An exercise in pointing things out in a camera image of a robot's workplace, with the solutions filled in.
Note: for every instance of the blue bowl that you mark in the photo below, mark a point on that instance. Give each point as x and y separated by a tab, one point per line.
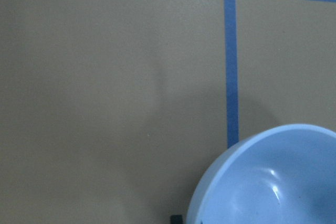
282	175

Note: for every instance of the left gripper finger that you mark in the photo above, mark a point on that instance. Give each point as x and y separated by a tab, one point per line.
176	219

